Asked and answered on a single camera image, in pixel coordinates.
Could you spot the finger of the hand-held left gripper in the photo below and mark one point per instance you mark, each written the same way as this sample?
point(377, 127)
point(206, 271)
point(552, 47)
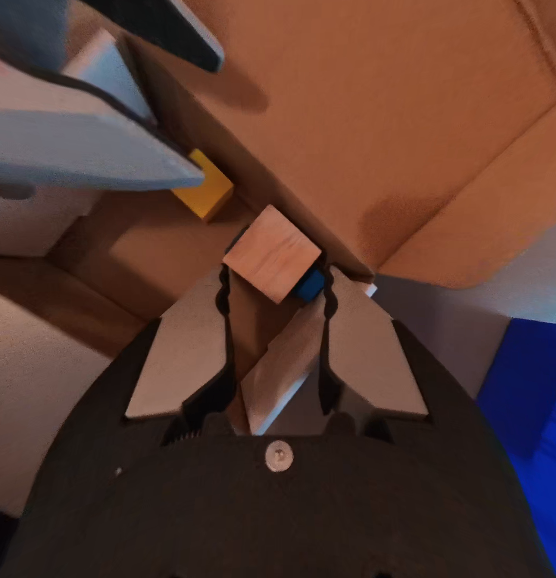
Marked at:
point(169, 22)
point(79, 144)

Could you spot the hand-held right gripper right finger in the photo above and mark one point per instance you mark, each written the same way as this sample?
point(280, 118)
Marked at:
point(373, 361)

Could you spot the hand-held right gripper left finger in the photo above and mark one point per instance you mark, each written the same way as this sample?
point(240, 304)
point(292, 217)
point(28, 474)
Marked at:
point(183, 361)

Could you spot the plain wooden cube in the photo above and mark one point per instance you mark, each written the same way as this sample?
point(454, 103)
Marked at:
point(271, 253)

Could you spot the blue plastic bin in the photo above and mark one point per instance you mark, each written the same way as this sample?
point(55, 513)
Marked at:
point(531, 406)

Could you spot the white cardboard mailer box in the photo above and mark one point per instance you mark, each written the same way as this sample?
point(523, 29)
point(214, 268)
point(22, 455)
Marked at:
point(373, 113)

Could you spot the yellow cube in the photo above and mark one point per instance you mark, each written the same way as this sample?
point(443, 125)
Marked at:
point(208, 189)

